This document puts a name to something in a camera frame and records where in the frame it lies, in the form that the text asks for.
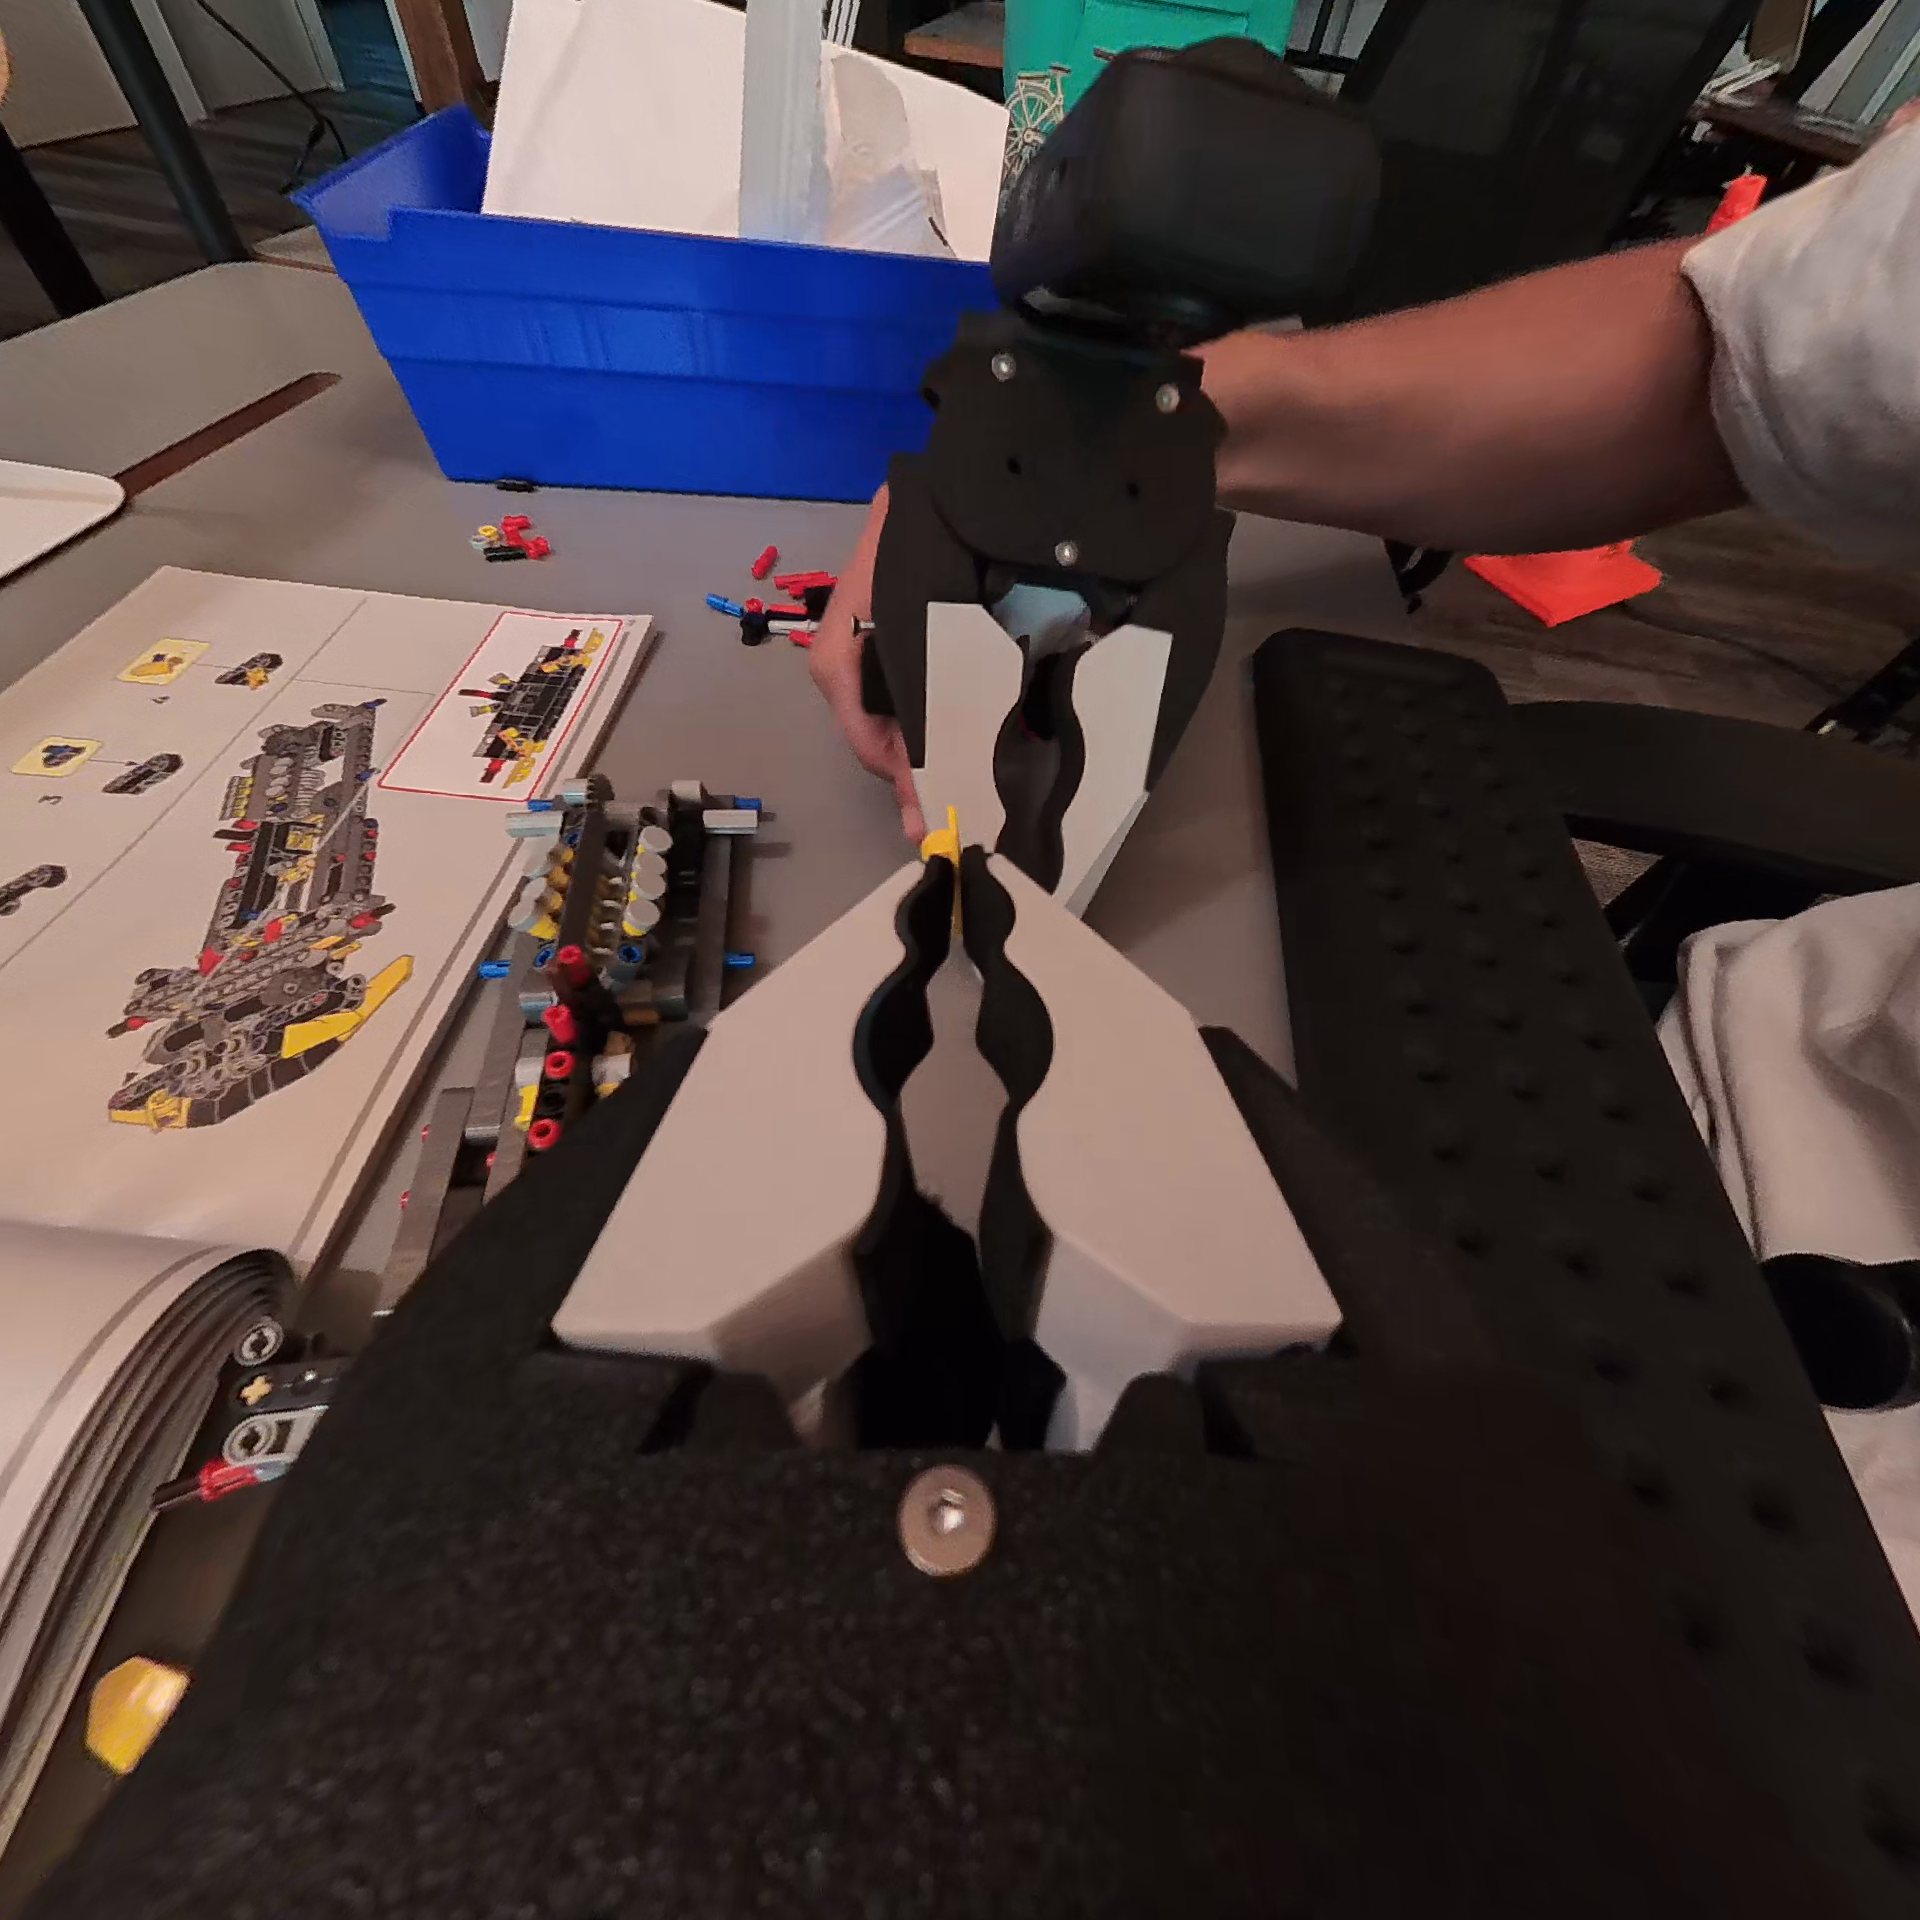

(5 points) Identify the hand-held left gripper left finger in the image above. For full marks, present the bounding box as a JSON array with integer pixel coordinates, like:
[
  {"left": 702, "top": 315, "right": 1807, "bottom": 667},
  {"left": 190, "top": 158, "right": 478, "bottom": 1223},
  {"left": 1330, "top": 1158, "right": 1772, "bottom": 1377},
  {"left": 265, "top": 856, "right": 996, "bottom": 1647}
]
[{"left": 550, "top": 861, "right": 963, "bottom": 1414}]

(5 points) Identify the yellow lego panel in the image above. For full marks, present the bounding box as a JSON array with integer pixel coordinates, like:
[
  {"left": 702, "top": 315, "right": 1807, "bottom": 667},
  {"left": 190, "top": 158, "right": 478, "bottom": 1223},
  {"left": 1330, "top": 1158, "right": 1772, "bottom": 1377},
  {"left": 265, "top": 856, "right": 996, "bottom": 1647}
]
[{"left": 84, "top": 1657, "right": 193, "bottom": 1777}]

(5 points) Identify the black mesh chair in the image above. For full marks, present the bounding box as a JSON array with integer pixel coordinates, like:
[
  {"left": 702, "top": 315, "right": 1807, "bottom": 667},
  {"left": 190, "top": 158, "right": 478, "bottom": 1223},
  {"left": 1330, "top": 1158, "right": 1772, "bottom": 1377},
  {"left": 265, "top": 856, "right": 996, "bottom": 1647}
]
[{"left": 1341, "top": 0, "right": 1757, "bottom": 266}]

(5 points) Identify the blue plastic bin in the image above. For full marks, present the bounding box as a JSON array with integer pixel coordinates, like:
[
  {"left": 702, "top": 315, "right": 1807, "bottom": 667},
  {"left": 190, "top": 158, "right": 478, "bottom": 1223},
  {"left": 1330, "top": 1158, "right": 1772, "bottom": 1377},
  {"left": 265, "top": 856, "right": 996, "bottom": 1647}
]
[{"left": 287, "top": 105, "right": 1038, "bottom": 505}]

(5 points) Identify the lego car chassis assembly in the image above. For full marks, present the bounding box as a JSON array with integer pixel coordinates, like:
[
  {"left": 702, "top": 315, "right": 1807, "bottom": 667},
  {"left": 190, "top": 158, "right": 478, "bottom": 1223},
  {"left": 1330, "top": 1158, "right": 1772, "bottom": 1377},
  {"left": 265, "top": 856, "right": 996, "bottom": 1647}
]
[{"left": 150, "top": 773, "right": 778, "bottom": 1513}]

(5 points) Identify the teal bag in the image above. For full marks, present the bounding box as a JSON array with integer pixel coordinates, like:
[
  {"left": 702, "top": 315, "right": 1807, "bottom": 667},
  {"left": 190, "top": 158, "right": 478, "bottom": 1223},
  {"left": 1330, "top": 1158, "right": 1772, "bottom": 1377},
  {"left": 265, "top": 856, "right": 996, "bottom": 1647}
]
[{"left": 1002, "top": 0, "right": 1297, "bottom": 198}]

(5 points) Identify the black dimpled foam pad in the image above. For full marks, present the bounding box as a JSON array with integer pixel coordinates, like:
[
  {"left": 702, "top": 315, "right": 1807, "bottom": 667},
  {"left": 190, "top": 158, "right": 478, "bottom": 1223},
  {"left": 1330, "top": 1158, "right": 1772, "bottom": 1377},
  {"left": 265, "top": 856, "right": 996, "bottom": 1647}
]
[{"left": 1253, "top": 631, "right": 1920, "bottom": 1920}]

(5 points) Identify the person's right hand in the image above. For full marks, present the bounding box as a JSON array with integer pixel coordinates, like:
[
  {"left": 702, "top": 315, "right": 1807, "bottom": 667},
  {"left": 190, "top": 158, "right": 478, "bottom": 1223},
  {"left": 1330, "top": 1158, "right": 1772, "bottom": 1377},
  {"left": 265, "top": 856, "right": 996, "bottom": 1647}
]
[{"left": 806, "top": 493, "right": 933, "bottom": 847}]

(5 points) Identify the person's right forearm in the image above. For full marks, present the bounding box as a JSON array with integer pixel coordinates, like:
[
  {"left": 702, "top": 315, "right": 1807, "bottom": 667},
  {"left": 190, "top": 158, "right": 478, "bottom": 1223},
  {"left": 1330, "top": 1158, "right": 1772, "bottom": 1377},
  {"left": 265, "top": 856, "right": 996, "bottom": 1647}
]
[{"left": 1201, "top": 241, "right": 1748, "bottom": 561}]

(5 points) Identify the white paper bag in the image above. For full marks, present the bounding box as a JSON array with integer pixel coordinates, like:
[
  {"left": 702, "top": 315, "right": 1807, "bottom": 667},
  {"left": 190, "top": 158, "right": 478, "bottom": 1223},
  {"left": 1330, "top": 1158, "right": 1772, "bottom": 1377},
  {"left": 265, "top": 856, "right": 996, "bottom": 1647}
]
[{"left": 483, "top": 0, "right": 1010, "bottom": 261}]

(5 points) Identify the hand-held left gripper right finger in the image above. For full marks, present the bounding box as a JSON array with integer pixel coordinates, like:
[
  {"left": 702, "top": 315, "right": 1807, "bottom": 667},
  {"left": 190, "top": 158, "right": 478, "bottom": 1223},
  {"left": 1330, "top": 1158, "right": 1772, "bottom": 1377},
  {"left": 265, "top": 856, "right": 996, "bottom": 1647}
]
[{"left": 961, "top": 845, "right": 1343, "bottom": 1454}]

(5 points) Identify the pile of lego pins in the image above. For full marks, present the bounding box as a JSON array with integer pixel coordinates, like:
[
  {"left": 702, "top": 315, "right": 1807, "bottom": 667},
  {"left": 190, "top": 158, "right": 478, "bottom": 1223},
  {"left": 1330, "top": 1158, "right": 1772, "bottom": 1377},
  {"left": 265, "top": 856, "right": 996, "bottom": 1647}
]
[{"left": 705, "top": 544, "right": 874, "bottom": 649}]

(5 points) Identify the lego instruction booklet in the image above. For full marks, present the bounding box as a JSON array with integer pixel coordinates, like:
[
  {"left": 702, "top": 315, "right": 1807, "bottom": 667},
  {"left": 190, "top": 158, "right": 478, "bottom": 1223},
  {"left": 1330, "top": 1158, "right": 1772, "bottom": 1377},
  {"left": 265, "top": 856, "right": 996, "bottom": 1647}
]
[{"left": 0, "top": 565, "right": 655, "bottom": 1825}]

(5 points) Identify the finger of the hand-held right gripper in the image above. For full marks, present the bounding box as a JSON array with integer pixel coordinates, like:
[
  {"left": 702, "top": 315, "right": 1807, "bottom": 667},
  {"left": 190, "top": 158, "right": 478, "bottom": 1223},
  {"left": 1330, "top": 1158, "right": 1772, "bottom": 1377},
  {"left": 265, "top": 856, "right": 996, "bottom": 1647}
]
[
  {"left": 1031, "top": 624, "right": 1180, "bottom": 922},
  {"left": 918, "top": 598, "right": 1057, "bottom": 847}
]

